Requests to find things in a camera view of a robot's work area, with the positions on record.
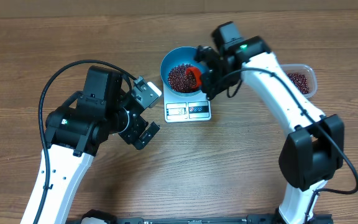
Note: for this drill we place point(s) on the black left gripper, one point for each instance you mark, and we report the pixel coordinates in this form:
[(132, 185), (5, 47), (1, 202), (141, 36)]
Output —
[(138, 125)]

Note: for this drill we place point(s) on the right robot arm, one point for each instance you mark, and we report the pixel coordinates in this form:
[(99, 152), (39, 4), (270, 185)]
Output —
[(314, 142)]

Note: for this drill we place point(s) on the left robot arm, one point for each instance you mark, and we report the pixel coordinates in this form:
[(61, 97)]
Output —
[(111, 102)]

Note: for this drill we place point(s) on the red beans in bowl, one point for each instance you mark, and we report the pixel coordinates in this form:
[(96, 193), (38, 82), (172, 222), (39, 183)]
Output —
[(181, 82)]

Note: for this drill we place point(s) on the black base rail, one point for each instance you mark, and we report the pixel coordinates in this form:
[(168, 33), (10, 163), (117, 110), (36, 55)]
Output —
[(97, 216)]

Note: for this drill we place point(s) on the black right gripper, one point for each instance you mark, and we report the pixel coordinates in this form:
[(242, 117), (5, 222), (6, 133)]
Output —
[(210, 87)]

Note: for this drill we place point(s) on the red measuring scoop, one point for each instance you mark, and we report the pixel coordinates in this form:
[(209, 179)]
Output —
[(195, 76)]

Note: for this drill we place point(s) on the clear plastic container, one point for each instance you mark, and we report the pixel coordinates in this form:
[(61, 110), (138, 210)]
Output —
[(307, 71)]

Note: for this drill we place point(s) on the blue metal bowl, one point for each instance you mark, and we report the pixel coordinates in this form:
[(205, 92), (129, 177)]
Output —
[(178, 60)]

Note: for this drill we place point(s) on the white digital kitchen scale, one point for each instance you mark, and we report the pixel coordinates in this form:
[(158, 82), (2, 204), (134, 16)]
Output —
[(185, 107)]

